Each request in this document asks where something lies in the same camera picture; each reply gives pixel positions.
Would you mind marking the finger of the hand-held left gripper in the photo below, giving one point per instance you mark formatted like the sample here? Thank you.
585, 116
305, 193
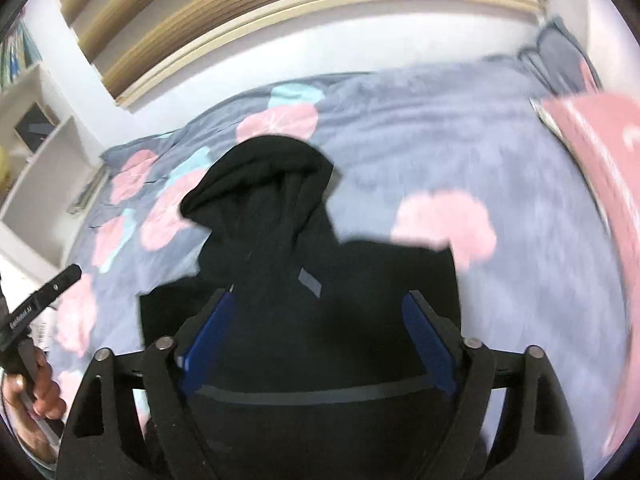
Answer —
60, 282

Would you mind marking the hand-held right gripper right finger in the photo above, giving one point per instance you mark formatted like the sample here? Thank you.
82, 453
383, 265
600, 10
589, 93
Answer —
426, 345

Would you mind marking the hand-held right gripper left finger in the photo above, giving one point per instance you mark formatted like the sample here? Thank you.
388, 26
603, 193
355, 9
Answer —
210, 342

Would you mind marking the black hoodie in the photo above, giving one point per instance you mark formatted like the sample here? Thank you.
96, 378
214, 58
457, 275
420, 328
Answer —
280, 240

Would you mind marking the person's left hand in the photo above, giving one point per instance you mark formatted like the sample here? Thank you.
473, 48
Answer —
47, 390

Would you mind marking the flat books beside bed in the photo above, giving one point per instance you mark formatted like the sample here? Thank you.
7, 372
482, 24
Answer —
87, 192

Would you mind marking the yellow plush toy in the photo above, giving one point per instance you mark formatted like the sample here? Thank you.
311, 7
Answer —
3, 167

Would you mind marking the grey floral blanket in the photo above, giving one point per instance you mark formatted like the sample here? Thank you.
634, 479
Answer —
400, 150

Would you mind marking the row of books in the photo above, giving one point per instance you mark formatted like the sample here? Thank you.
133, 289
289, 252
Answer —
15, 55

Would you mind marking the pink printed pillow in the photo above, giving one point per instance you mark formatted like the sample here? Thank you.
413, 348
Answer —
600, 160

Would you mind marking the grey pillow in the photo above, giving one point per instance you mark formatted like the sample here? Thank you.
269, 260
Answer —
555, 55

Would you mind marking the wooden slatted headboard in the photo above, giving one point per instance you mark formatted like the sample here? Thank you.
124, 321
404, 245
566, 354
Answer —
250, 5

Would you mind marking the white wall shelf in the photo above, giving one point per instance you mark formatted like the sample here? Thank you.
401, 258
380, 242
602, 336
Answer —
45, 180

